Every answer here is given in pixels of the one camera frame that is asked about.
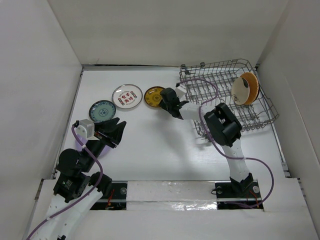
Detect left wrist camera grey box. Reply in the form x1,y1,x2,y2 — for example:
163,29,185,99
74,119,97,140

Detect metal base rail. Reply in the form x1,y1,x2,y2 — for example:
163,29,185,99
92,180,264,211

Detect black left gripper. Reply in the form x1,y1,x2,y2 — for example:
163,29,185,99
82,116,126,171

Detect grey wire dish rack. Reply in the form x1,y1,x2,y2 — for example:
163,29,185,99
179,58,279,132

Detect white plate red characters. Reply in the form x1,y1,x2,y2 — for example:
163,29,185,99
111,84,143,110

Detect cream plate black brushstroke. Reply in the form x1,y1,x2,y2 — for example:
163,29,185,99
231,77,250,105

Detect blue green patterned plate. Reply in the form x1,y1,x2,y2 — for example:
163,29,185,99
88,100,116,123

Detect yellow brown patterned plate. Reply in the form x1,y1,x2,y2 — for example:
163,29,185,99
143,86,165,108

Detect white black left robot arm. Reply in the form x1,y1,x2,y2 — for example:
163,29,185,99
27,117,127,240

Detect woven bamboo plate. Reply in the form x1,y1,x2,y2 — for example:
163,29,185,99
240,72,260,105

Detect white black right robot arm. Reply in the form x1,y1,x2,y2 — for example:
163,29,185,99
159,86,254,198

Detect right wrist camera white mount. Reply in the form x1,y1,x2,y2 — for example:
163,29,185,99
174,83,187,99

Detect lilac purple plate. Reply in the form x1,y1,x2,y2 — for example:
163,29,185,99
75,134,111,160

